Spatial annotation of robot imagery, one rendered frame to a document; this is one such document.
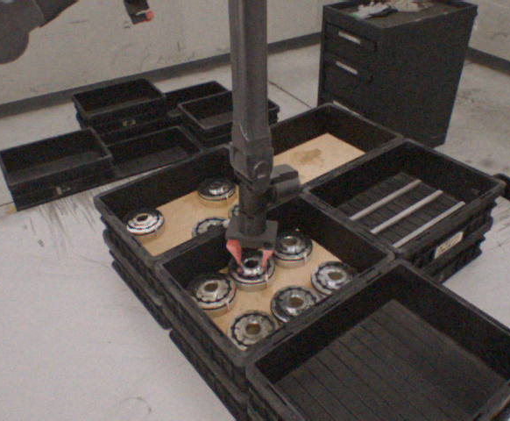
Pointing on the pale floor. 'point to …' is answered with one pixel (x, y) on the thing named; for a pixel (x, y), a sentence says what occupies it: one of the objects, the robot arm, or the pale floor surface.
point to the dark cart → (396, 65)
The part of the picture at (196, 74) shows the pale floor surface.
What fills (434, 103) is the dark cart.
